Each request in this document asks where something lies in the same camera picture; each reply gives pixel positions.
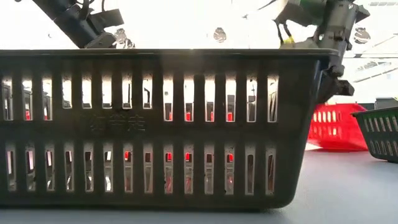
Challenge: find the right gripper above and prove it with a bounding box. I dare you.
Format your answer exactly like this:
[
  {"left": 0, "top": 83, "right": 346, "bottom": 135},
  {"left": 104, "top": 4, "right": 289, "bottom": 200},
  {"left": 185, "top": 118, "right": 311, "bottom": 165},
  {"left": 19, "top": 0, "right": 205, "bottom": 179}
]
[{"left": 317, "top": 0, "right": 371, "bottom": 104}]

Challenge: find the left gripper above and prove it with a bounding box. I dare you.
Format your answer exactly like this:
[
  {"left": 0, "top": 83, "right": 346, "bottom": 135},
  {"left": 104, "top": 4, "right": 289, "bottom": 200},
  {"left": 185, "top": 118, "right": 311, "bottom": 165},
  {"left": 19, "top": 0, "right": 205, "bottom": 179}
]
[{"left": 85, "top": 8, "right": 125, "bottom": 49}]

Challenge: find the green plastic slotted basket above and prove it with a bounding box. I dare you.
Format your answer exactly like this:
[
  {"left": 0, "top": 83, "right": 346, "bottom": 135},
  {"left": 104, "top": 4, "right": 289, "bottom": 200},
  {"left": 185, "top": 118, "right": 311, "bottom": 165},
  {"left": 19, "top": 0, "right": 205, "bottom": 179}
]
[{"left": 351, "top": 106, "right": 398, "bottom": 164}]

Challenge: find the black plastic slotted basket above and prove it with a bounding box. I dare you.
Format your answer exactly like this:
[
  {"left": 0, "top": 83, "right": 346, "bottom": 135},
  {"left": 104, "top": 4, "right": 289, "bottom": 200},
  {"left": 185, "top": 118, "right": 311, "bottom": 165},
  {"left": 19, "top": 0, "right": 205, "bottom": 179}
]
[{"left": 0, "top": 48, "right": 340, "bottom": 210}]

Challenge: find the dark monitor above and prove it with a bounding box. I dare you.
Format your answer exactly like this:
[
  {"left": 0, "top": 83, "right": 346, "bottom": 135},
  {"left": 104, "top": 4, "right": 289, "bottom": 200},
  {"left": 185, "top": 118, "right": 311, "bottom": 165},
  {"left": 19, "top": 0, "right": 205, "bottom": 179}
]
[{"left": 374, "top": 96, "right": 398, "bottom": 110}]

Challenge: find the red crate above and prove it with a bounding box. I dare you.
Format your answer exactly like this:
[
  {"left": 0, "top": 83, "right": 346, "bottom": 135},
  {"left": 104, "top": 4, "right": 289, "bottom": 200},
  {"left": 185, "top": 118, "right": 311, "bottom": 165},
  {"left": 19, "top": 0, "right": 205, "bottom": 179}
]
[{"left": 24, "top": 107, "right": 49, "bottom": 121}]

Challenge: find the black ceiling cable reel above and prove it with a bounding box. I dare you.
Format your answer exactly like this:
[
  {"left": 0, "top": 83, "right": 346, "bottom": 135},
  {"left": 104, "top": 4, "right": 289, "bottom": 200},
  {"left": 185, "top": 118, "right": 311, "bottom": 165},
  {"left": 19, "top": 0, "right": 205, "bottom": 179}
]
[
  {"left": 113, "top": 27, "right": 136, "bottom": 49},
  {"left": 353, "top": 27, "right": 371, "bottom": 44},
  {"left": 213, "top": 27, "right": 227, "bottom": 44}
]

